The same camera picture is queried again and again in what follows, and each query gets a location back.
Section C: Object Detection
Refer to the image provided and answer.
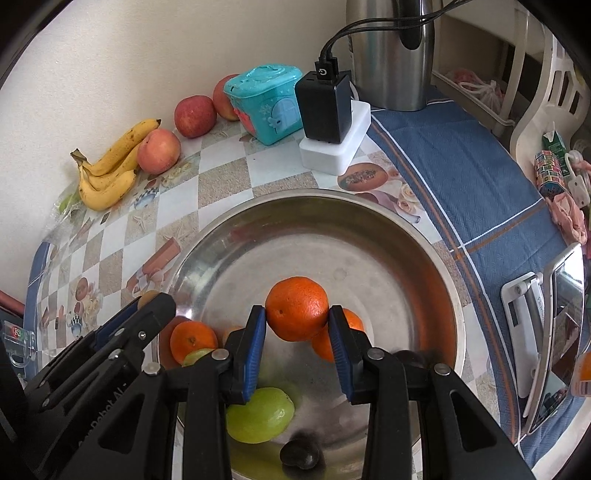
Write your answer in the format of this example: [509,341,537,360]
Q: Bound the green carton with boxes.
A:
[541,129,570,155]

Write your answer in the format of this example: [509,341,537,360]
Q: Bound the white plug adapter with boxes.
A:
[564,150,591,208]

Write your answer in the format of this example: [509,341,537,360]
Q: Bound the white chair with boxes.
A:
[509,18,587,160]

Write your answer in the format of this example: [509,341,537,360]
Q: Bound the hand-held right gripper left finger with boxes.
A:
[92,305,269,480]

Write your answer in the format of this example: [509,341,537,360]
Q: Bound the red tube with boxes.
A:
[0,288,26,319]

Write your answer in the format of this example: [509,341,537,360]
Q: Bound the yellow banana bunch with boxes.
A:
[70,119,162,212]

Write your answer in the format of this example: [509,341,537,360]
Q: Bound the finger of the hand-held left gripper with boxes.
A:
[95,292,177,370]
[91,299,141,349]

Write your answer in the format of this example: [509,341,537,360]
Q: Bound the teal toy box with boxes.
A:
[224,65,304,146]

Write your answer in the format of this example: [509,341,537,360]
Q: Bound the stainless steel basin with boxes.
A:
[157,188,466,480]

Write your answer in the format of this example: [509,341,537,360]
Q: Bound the clear plastic fruit bag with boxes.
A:
[51,187,86,220]

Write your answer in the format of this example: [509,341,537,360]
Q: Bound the green jujube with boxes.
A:
[225,387,295,445]
[181,348,214,368]

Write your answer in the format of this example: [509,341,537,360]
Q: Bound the white shelf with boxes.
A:
[431,0,555,139]

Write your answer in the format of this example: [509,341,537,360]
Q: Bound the stainless steel kettle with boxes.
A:
[346,0,437,112]

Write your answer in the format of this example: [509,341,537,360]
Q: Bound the pale red apple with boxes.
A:
[137,128,182,175]

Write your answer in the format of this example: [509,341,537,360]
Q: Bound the black charger cables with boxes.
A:
[314,0,455,77]

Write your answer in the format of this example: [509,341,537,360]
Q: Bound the orange packet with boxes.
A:
[571,351,591,398]

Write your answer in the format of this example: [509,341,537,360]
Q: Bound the pink plastic bag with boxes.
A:
[455,68,506,116]

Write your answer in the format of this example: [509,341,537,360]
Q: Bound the smartphone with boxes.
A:
[526,242,586,435]

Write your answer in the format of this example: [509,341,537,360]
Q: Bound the clear glass mug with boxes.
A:
[0,320,38,370]

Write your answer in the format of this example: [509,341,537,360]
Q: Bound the patterned plastic tablecloth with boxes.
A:
[34,99,525,480]

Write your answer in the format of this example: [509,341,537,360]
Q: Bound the pink cloth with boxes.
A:
[545,191,589,243]

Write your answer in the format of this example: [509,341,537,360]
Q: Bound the small orange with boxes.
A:
[169,320,219,365]

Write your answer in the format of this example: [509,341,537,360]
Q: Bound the white phone stand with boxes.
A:
[501,271,552,400]

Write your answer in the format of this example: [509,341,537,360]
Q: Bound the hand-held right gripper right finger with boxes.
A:
[328,305,536,480]

